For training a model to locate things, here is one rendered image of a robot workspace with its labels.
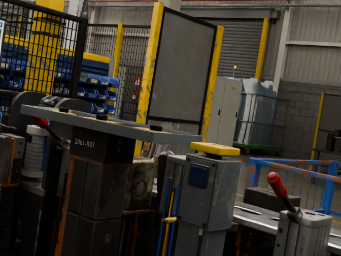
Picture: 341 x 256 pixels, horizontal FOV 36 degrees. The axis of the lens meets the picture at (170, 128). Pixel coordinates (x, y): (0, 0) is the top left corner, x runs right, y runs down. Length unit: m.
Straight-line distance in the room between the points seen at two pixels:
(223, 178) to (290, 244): 0.19
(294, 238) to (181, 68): 3.84
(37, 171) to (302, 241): 0.71
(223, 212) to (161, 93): 3.71
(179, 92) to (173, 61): 0.29
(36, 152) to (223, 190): 0.65
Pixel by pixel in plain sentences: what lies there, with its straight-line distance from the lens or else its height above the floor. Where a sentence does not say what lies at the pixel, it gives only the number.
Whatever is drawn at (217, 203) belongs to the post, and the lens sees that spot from 0.83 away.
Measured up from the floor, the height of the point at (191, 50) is 1.70.
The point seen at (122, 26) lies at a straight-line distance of 6.08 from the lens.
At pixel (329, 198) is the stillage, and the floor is 0.65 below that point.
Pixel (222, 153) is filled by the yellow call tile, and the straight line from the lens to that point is 0.82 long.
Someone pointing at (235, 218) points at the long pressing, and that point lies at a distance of 1.13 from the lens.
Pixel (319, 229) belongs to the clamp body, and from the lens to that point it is 0.95.
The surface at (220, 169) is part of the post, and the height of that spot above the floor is 1.13.
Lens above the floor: 1.22
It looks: 3 degrees down
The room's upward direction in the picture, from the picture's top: 9 degrees clockwise
